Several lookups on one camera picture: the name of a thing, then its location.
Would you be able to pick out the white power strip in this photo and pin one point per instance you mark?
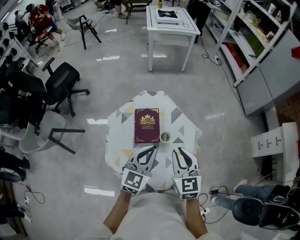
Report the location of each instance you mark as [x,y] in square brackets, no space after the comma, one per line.
[205,210]
[218,58]
[26,199]

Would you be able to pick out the white square table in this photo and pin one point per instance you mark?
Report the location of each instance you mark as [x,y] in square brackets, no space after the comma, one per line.
[171,29]

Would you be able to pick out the stack of green boxes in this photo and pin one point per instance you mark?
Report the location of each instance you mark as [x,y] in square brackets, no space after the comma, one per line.
[255,43]

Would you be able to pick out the maroon hardcover book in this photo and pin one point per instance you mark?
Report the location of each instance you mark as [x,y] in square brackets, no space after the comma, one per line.
[146,131]

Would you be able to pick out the white paper cup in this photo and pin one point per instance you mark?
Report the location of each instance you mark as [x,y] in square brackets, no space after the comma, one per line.
[165,141]

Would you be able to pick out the rows of black pouches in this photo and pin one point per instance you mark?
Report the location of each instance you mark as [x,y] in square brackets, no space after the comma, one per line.
[5,42]

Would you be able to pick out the white portable gas stove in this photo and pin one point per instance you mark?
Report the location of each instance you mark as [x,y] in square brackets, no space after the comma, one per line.
[167,14]

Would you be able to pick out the grey tall cabinet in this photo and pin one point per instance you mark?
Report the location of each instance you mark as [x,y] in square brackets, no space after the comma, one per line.
[264,89]

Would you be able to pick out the white drawer cabinet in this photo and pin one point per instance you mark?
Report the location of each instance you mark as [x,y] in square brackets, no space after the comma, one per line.
[267,143]

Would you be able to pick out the round red-topped stool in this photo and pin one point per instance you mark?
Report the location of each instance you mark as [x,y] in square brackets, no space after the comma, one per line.
[43,34]

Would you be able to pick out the person's white shirt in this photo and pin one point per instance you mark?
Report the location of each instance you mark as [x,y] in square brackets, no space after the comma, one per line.
[152,218]

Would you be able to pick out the white shelving unit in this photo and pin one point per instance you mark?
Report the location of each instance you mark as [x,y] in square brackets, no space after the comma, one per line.
[228,25]

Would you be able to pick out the person's left forearm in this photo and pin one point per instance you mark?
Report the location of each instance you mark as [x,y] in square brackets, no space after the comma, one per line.
[118,208]

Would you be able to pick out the grey chair black legs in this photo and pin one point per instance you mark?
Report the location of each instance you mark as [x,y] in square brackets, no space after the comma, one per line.
[77,23]
[44,131]

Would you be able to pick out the black bulky equipment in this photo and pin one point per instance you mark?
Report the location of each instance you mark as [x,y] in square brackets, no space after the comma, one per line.
[248,208]

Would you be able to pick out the white display rack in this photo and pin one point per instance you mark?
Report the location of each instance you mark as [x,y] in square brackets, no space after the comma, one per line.
[23,50]

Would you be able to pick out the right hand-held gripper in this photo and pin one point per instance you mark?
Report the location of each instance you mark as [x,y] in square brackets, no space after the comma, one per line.
[188,185]

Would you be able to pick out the yellow bottle black cap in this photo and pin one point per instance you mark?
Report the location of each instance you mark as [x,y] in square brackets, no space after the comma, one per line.
[160,4]

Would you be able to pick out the dark side table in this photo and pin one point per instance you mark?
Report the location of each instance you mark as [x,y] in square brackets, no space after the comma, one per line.
[138,8]

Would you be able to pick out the person's right forearm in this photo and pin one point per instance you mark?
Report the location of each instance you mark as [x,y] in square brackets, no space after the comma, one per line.
[194,215]

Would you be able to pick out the red diamond sticker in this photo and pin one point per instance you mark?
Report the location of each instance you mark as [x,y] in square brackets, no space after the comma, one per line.
[296,52]

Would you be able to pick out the black power adapter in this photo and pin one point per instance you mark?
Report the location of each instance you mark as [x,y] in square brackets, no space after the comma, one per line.
[213,191]

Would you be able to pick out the red flat box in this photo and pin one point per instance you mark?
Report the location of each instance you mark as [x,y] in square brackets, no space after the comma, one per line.
[235,56]

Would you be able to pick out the black office chair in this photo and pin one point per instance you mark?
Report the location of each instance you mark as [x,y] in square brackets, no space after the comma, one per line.
[62,79]
[21,93]

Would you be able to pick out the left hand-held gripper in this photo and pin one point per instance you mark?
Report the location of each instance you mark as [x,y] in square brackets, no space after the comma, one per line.
[132,180]

